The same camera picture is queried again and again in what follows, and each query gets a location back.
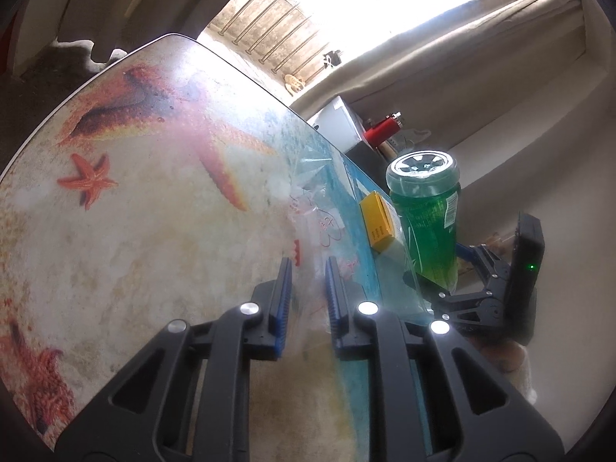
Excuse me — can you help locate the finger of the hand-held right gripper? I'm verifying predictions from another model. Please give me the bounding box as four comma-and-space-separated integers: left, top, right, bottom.
403, 271, 452, 310
456, 243, 513, 295

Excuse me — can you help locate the yellow cardboard box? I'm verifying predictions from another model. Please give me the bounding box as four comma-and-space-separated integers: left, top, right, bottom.
359, 191, 411, 254

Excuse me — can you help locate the metal window railing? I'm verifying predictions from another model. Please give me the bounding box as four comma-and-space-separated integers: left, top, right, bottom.
206, 0, 334, 74

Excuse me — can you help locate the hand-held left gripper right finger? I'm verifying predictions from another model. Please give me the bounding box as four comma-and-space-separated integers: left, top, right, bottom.
325, 256, 564, 458

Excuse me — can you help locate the grey cabinet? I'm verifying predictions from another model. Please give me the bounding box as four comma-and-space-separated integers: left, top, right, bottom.
308, 96, 400, 165

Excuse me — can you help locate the clear zip bag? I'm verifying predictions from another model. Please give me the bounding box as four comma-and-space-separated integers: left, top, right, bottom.
286, 151, 367, 352

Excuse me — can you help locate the red thermos bottle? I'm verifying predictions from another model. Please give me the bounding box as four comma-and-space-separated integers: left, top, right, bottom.
363, 112, 403, 144

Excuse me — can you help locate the beige curtain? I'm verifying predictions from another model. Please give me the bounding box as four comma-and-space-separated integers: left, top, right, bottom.
289, 0, 594, 123

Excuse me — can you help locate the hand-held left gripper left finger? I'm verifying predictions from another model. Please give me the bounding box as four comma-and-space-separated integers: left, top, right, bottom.
55, 257, 293, 458

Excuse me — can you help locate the person's right hand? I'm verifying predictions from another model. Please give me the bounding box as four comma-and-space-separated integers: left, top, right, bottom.
474, 338, 525, 373

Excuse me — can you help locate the green plastic bottle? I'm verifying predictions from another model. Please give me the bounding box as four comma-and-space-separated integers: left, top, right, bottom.
386, 150, 461, 286

